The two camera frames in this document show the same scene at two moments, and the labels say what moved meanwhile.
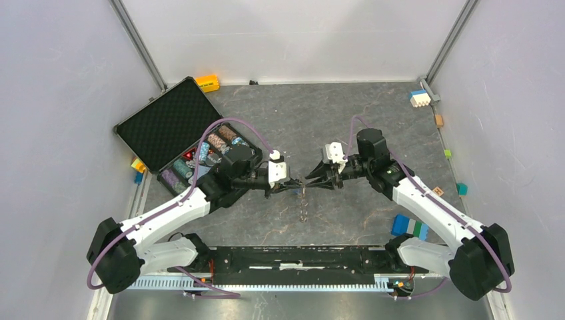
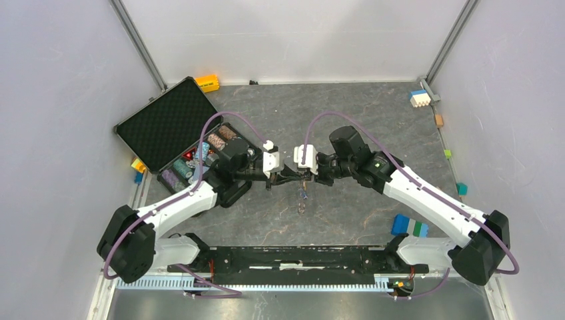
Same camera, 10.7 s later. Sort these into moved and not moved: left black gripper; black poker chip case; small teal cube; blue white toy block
Moved: left black gripper
Not moved: blue white toy block; black poker chip case; small teal cube
